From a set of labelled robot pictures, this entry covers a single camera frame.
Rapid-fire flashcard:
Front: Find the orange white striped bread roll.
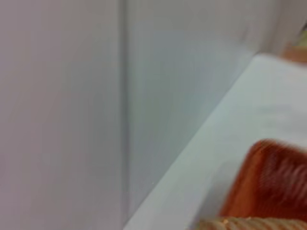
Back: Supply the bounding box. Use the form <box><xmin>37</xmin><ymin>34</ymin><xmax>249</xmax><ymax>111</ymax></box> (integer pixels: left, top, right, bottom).
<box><xmin>198</xmin><ymin>216</ymin><xmax>307</xmax><ymax>230</ymax></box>

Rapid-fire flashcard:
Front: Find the blurry orange background object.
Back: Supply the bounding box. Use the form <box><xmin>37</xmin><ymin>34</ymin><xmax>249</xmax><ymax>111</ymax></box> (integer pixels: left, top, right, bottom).
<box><xmin>283</xmin><ymin>23</ymin><xmax>307</xmax><ymax>63</ymax></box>

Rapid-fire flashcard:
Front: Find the orange woven plastic basket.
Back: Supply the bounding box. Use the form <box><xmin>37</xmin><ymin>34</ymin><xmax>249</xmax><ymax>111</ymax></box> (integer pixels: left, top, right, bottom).
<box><xmin>219</xmin><ymin>138</ymin><xmax>307</xmax><ymax>220</ymax></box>

